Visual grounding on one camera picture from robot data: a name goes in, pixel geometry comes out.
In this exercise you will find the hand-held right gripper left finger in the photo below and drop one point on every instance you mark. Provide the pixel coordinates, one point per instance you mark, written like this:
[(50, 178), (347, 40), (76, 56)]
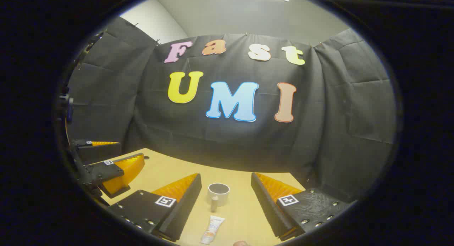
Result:
[(186, 203)]

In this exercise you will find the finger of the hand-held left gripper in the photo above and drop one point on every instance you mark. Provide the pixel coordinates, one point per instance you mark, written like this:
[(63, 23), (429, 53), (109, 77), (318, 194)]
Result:
[(95, 152), (106, 171)]

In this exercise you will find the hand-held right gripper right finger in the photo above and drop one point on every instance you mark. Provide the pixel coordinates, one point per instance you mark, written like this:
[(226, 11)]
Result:
[(266, 203)]

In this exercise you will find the white toothpaste tube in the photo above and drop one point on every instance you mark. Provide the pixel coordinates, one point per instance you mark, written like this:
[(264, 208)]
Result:
[(213, 228)]

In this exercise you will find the light wooden desktop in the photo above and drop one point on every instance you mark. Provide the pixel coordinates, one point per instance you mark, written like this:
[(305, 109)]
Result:
[(241, 210)]

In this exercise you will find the black backdrop cloth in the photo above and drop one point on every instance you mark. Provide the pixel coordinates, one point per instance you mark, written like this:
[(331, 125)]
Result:
[(230, 143)]

